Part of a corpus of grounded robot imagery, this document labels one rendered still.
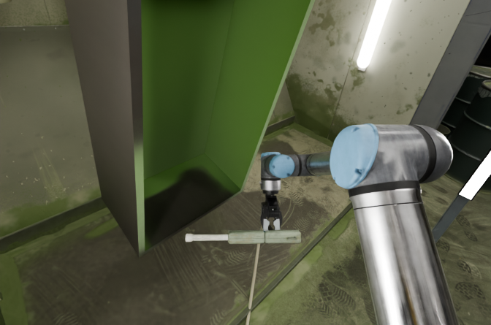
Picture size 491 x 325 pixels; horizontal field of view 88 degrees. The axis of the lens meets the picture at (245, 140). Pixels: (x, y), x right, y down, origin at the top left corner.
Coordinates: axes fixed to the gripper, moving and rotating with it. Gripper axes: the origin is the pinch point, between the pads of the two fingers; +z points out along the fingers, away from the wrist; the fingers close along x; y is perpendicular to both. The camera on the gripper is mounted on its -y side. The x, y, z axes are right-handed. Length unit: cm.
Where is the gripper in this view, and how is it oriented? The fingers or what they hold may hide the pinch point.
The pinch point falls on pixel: (271, 236)
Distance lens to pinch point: 120.3
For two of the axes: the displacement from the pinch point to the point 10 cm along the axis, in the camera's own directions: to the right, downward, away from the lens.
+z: -0.1, 10.0, -0.6
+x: -10.0, -0.1, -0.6
